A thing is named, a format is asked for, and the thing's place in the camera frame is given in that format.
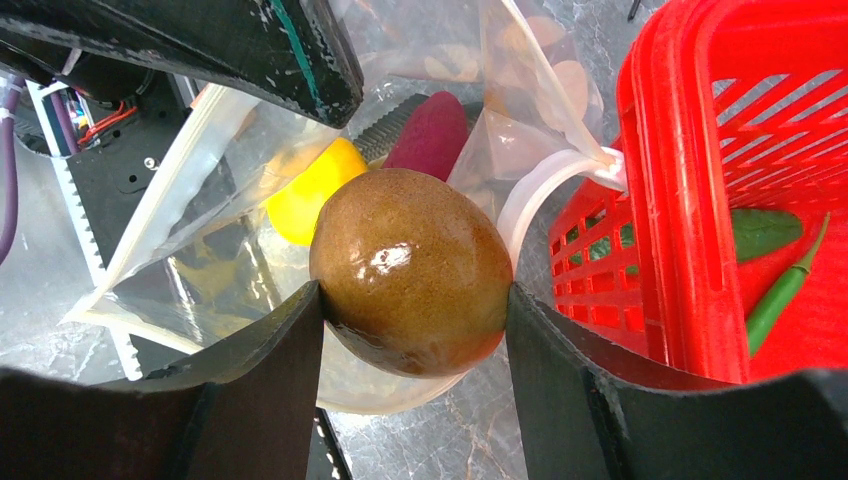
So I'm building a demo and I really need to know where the purple toy vegetable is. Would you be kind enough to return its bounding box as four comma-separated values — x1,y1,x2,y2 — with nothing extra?
382,91,469,181

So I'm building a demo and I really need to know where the green toy cucumber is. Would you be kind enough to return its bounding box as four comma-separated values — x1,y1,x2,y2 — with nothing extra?
589,208,803,264

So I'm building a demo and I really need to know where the brown round toy mushroom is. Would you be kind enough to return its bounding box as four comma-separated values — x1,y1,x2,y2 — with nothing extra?
309,169,513,378

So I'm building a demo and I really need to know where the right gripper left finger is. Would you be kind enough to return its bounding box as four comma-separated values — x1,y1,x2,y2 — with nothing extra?
1,281,324,479

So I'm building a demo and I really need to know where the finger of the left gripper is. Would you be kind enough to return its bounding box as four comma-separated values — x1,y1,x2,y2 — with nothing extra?
1,1,363,128

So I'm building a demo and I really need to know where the long green chili pepper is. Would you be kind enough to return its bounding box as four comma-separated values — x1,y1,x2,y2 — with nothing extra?
746,213,831,356

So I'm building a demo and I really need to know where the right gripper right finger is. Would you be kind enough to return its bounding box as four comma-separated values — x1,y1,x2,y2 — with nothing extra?
506,284,847,479

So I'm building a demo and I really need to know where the yellow toy pepper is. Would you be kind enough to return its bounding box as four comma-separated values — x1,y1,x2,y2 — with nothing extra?
264,137,367,246

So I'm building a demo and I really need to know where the polka dot zip bag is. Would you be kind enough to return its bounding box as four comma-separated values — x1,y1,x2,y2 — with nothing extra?
59,0,629,417

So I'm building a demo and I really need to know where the red plastic basket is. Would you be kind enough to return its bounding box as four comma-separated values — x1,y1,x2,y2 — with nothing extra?
548,1,847,383

